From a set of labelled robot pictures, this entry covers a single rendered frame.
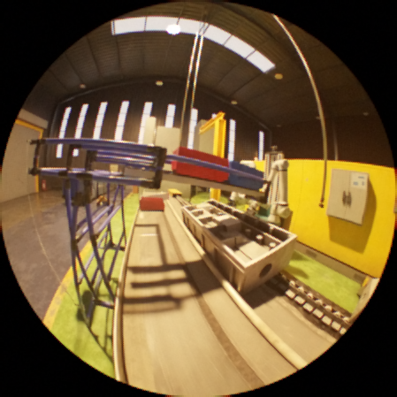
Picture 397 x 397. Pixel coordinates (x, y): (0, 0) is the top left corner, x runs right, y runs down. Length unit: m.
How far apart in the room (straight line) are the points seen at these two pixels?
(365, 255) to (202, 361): 2.65
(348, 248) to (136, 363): 2.78
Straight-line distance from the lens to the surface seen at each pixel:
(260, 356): 0.54
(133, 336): 0.53
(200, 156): 0.67
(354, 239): 2.72
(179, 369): 0.49
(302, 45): 9.63
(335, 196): 2.47
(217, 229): 0.80
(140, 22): 9.28
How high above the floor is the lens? 1.23
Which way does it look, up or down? 9 degrees down
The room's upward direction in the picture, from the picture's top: 5 degrees clockwise
